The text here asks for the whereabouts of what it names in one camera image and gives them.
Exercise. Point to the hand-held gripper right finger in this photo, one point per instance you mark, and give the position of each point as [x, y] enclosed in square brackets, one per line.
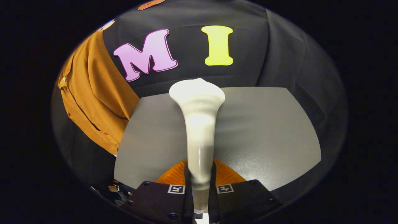
[242, 202]

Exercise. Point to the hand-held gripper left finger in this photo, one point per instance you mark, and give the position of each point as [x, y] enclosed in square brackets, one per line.
[155, 202]

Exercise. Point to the white garment steamer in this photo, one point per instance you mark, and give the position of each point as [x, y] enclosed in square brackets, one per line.
[199, 124]

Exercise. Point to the orange button shirt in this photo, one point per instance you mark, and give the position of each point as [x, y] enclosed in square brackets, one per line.
[93, 93]

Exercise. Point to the grey drawer cabinet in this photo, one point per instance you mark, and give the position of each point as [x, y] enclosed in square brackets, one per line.
[264, 130]

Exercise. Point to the black backdrop cloth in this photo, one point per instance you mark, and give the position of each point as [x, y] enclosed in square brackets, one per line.
[248, 46]

